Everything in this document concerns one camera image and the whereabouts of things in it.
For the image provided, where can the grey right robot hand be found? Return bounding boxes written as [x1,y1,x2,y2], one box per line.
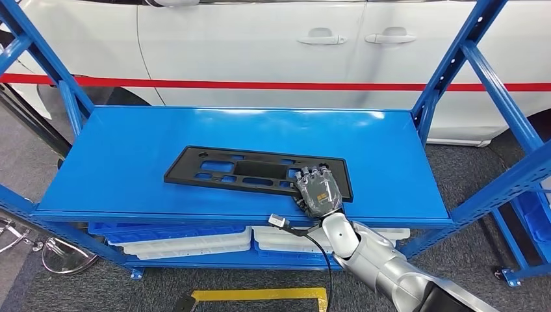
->
[294,165,344,219]

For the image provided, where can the black plastic frame part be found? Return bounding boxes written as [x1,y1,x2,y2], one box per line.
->
[163,145,355,203]

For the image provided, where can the blue metal shelf rack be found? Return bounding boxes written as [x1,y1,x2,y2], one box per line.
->
[0,0,551,281]

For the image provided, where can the white plastic bin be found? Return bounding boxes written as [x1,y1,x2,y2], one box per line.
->
[252,226,411,242]
[129,243,252,261]
[253,234,399,251]
[107,227,253,255]
[257,243,335,255]

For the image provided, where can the yellow floor tape square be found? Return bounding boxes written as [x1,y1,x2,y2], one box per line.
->
[189,287,329,312]

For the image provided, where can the red barrier belt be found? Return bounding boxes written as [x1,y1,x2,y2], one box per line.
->
[0,73,551,92]

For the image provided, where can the white car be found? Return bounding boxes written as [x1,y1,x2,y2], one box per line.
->
[0,0,551,148]

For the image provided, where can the blue rack on casters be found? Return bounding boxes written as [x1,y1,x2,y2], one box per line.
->
[493,181,551,289]

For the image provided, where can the black stool chrome base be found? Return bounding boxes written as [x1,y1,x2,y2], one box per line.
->
[0,217,44,255]

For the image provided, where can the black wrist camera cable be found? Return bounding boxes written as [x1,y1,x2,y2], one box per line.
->
[281,226,335,312]

